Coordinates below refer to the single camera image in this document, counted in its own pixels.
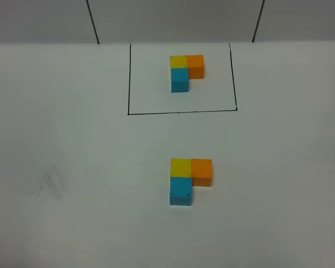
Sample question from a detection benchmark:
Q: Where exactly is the blue template block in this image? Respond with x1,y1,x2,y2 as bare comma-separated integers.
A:
170,68,189,93

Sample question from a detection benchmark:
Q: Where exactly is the yellow template block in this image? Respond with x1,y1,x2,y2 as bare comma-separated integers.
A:
170,55,188,69

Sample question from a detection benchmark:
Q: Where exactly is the orange template block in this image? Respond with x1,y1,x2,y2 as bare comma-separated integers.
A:
186,55,205,79

